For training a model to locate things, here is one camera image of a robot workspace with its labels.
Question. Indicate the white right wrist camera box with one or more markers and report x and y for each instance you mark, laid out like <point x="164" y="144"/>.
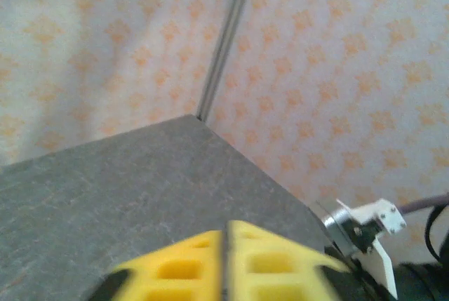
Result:
<point x="382" y="217"/>

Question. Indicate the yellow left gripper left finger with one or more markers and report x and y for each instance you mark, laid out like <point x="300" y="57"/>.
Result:
<point x="175" y="273"/>

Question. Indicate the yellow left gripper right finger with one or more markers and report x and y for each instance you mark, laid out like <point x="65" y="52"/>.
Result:
<point x="273" y="269"/>

